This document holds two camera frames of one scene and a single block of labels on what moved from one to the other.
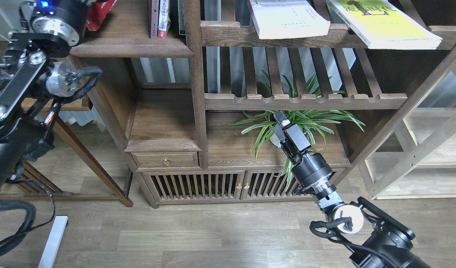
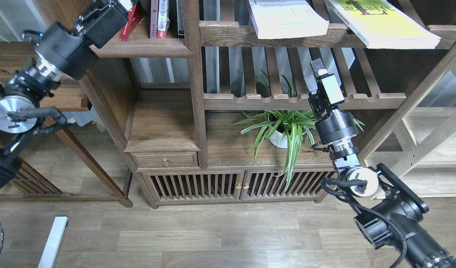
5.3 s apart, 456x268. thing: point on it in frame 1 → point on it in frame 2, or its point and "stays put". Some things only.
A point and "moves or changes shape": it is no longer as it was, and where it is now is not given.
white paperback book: [279, 18] stays put
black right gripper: [294, 142] → [328, 95]
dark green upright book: [181, 24] stays put
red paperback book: [96, 12] moves or changes shape
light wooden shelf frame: [423, 155] stays put
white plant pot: [274, 140] stays put
